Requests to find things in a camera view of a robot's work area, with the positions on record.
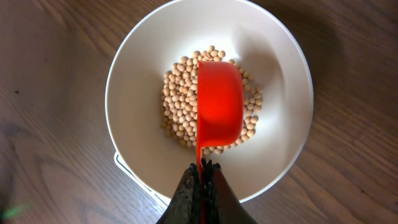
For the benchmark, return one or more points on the red measuring scoop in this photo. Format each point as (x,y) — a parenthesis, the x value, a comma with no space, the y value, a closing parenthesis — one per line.
(220,108)

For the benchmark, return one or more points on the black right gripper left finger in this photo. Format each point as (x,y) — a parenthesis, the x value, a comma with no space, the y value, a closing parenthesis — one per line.
(185,205)

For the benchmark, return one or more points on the soybeans pile in bowl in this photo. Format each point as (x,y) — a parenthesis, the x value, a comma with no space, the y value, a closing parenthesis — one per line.
(179,101)

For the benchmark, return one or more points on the white digital kitchen scale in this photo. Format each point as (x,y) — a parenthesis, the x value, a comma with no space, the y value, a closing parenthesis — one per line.
(160,199)

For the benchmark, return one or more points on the cream round bowl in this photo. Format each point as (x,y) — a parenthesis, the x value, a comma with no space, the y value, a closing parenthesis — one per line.
(252,36)

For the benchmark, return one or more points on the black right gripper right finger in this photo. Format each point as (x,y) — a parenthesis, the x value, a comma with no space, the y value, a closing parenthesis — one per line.
(221,205)

